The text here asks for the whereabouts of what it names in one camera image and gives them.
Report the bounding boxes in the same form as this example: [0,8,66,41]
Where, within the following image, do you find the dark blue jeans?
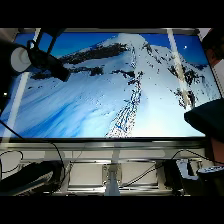
[183,98,224,144]

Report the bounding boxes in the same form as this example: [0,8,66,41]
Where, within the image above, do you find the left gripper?
[27,46,72,83]

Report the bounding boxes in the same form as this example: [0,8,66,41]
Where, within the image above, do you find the black cable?
[0,149,25,175]
[0,119,67,169]
[119,148,201,188]

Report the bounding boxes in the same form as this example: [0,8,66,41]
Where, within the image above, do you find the silver frame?
[0,138,224,196]

